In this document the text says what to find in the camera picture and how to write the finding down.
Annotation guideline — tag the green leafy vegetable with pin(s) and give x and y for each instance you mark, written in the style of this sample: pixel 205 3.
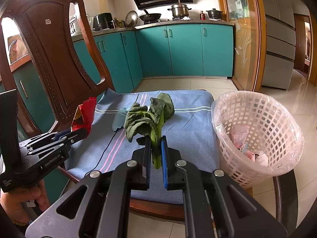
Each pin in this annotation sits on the green leafy vegetable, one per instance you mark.
pixel 149 121

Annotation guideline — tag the black wok pan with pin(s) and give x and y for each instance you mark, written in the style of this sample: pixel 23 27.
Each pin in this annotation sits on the black wok pan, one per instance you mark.
pixel 149 18

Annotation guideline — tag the red snack wrapper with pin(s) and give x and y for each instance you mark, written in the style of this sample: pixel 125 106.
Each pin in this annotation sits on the red snack wrapper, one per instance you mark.
pixel 84 116

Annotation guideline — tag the teal kitchen cabinets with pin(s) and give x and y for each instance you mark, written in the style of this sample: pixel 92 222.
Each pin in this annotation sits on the teal kitchen cabinets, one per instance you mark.
pixel 171 50

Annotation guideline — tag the person's left hand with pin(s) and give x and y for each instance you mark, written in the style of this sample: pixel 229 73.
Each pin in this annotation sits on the person's left hand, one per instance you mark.
pixel 12 201

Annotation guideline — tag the red canister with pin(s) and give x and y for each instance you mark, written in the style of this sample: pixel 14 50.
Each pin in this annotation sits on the red canister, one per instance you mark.
pixel 202 15

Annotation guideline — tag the steel pot lid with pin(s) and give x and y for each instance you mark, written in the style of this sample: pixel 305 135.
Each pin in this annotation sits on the steel pot lid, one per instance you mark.
pixel 131 19

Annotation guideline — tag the dark casserole pot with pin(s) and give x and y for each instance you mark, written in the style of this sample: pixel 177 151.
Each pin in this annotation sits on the dark casserole pot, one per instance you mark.
pixel 214 14

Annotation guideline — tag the pink paper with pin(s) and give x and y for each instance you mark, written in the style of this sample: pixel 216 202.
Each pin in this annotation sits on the pink paper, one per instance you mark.
pixel 238 135

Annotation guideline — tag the wooden glass sliding door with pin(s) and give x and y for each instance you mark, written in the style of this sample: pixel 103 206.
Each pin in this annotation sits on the wooden glass sliding door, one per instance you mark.
pixel 248 17

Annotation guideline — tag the teal scrap on cloth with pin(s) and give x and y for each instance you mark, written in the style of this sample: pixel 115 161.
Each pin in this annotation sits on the teal scrap on cloth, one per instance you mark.
pixel 119 119

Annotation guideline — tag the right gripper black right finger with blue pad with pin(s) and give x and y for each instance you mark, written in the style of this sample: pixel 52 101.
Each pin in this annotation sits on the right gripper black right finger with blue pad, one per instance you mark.
pixel 215 205

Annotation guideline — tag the white plastic bag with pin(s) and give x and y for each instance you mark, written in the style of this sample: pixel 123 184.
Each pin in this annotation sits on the white plastic bag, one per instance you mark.
pixel 261 158

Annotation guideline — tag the black air fryer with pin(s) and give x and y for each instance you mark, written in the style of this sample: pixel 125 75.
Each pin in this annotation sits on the black air fryer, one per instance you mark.
pixel 103 21

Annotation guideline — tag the stainless steel stock pot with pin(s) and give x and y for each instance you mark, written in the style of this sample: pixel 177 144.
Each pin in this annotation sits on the stainless steel stock pot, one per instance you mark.
pixel 179 10

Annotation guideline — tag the pink translucent plastic bag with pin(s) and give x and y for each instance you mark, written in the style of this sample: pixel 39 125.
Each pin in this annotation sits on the pink translucent plastic bag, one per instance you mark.
pixel 246 152

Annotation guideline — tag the silver refrigerator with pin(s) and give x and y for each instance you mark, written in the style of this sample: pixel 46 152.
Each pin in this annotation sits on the silver refrigerator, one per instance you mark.
pixel 280 44

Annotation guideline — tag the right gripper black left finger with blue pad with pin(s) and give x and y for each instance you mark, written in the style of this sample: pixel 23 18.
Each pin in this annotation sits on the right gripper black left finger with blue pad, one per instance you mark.
pixel 98 205

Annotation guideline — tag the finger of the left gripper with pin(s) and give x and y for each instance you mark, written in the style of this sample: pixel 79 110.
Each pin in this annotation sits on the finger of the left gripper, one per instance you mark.
pixel 65 141
pixel 43 139

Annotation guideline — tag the carved dark wooden chair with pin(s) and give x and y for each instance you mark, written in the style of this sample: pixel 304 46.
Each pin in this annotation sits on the carved dark wooden chair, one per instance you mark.
pixel 43 25

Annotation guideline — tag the white plastic waste basket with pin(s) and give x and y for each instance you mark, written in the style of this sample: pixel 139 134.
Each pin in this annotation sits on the white plastic waste basket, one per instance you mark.
pixel 272 130

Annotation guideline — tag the blue striped cloth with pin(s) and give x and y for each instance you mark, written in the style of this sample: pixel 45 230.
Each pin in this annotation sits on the blue striped cloth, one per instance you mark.
pixel 189 131

